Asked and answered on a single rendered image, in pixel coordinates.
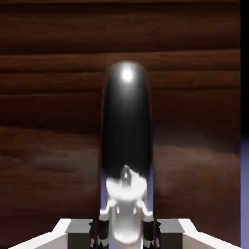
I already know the dark shiny curved metal handle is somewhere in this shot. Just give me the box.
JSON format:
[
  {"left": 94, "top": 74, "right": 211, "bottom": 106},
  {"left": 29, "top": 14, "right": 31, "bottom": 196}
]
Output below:
[{"left": 91, "top": 60, "right": 159, "bottom": 249}]

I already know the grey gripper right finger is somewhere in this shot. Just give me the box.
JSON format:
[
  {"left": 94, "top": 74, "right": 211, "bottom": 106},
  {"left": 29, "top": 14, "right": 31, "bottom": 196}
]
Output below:
[{"left": 155, "top": 218, "right": 244, "bottom": 249}]

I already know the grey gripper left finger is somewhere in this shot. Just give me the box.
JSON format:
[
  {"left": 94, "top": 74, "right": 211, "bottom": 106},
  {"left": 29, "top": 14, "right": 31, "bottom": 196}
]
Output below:
[{"left": 6, "top": 218, "right": 94, "bottom": 249}]

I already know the dark wood cabinet door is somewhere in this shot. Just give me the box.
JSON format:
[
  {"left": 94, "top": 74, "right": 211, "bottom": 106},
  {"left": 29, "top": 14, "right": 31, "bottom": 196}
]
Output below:
[{"left": 0, "top": 0, "right": 241, "bottom": 249}]

